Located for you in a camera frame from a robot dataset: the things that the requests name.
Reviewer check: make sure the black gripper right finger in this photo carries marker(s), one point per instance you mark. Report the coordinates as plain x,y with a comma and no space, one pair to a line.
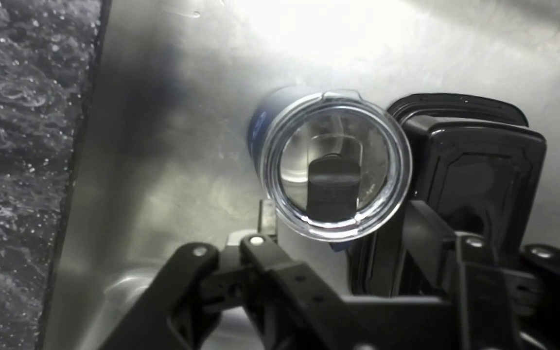
525,298

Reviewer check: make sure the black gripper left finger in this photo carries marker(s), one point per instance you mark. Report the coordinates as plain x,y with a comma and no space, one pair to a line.
241,304

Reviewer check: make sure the clear plastic cup lid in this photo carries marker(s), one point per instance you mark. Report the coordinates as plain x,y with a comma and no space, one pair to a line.
305,129

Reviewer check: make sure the black plastic food container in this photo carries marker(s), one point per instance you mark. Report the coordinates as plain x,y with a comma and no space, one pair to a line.
486,168

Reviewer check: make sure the stainless steel sink basin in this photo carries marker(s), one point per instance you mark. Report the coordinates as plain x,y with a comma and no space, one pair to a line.
175,162

